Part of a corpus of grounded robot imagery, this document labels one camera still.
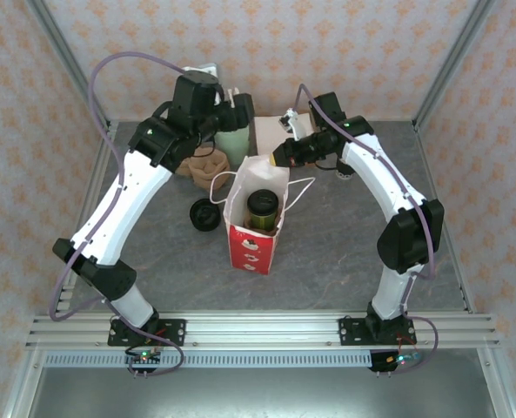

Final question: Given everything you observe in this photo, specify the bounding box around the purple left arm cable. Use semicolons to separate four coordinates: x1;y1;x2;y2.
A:
48;51;187;379

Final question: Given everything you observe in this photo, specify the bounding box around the aluminium mounting rail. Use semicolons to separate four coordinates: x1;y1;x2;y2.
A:
25;310;501;350

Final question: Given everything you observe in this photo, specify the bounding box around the stack of beige paper cups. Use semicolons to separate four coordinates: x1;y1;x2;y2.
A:
335;157;356;181

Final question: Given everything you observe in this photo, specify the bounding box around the stack of pale napkins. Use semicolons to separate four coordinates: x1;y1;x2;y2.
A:
253;115;316;158

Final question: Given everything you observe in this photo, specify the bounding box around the red white paper bag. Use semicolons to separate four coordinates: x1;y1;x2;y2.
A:
209;155;318;277

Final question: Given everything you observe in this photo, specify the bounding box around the small circuit board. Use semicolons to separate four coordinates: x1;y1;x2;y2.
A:
124;347;164;366
384;351;425;367

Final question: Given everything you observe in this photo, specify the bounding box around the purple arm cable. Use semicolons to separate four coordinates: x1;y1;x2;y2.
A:
298;83;440;376
48;51;187;379

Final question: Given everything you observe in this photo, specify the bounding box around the aluminium frame post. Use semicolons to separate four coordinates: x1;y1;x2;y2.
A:
412;0;499;131
25;0;113;132

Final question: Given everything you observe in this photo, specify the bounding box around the aluminium side rail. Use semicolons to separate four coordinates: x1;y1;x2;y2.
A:
48;120;120;315
412;121;477;314

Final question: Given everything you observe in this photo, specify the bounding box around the green paper coffee cup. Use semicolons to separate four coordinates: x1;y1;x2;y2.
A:
244;204;281;233

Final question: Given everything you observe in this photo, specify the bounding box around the mint green straw cup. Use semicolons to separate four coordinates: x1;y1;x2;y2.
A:
215;127;251;165

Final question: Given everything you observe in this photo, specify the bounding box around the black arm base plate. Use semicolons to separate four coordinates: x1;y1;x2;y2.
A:
338;317;416;347
107;318;187;347

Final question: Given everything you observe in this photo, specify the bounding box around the grey slotted cable duct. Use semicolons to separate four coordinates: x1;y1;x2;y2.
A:
44;351;420;369

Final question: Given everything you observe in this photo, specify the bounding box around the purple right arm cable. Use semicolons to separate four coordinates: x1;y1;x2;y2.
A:
298;83;440;376

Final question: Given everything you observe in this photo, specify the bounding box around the grey metal sheet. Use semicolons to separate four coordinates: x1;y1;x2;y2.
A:
25;367;503;418

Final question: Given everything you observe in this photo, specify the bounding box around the stack of black lids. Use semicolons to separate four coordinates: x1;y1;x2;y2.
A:
189;198;221;233

